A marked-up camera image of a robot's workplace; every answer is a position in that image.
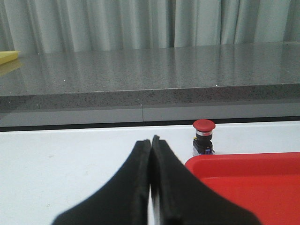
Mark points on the grey granite counter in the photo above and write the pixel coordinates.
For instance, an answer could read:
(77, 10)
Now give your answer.
(241, 82)

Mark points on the red mushroom push button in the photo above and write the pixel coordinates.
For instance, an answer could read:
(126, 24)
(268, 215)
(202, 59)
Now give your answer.
(202, 144)

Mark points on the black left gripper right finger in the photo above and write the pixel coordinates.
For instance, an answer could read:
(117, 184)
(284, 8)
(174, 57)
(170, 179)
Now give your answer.
(179, 198)

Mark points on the yellow foam pad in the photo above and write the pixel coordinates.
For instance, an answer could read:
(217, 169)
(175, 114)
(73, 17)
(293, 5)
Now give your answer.
(7, 56)

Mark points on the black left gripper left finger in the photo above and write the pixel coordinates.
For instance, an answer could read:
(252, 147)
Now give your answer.
(123, 200)

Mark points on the red plastic tray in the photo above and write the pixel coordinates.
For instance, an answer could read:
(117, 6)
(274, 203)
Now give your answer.
(267, 184)

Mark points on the white pleated curtain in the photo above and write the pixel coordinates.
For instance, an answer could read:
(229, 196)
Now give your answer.
(49, 26)

